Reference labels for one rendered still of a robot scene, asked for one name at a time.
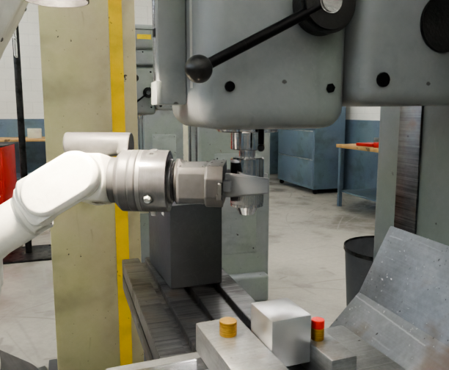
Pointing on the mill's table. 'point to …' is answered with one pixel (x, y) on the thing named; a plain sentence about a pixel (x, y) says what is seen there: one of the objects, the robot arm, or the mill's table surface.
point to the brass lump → (227, 327)
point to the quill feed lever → (311, 9)
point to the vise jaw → (233, 349)
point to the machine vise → (345, 362)
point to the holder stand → (187, 244)
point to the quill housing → (261, 70)
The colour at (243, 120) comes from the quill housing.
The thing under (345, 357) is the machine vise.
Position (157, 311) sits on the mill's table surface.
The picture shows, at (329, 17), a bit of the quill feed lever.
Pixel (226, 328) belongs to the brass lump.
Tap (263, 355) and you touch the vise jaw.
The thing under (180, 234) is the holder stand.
